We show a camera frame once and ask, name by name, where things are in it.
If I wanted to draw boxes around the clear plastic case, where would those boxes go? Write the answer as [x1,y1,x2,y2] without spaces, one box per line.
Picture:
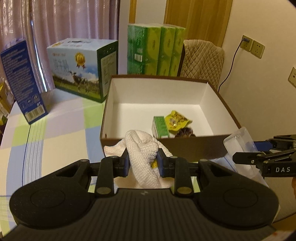
[211,127,268,187]

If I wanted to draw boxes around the white sock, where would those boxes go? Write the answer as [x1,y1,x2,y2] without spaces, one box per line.
[103,130,174,189]

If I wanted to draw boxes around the dark velvet scrunchie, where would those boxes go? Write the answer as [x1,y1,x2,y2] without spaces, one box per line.
[175,127,196,138]

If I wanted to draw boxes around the green medicine box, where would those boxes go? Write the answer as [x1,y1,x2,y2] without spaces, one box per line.
[152,116,170,139]

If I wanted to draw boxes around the yellow snack packet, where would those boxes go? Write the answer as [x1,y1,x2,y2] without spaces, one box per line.
[165,110,192,132]

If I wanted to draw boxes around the person's hand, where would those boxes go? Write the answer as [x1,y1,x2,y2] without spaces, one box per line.
[292,177,296,192]

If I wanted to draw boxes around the checkered tablecloth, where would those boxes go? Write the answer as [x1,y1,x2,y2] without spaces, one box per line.
[1,89,105,234]

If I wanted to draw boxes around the cow milk carton box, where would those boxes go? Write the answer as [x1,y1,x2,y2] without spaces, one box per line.
[47,38,118,103]

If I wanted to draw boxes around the quilted beige chair cover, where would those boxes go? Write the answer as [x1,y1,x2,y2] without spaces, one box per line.
[180,40,224,88]

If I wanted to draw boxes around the green tissue pack stack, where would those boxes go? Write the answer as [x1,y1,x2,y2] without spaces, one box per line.
[127,24,186,77]

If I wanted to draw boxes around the blue milk carton box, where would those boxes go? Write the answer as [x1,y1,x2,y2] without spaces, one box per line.
[1,40,48,125]

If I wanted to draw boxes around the pink curtain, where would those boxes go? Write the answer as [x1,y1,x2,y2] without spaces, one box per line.
[1,1,120,92]

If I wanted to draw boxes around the wall power socket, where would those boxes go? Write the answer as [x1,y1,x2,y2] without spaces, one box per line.
[240,35,265,59]

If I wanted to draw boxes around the black power cable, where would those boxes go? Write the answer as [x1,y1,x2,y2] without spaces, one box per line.
[217,40,244,92]

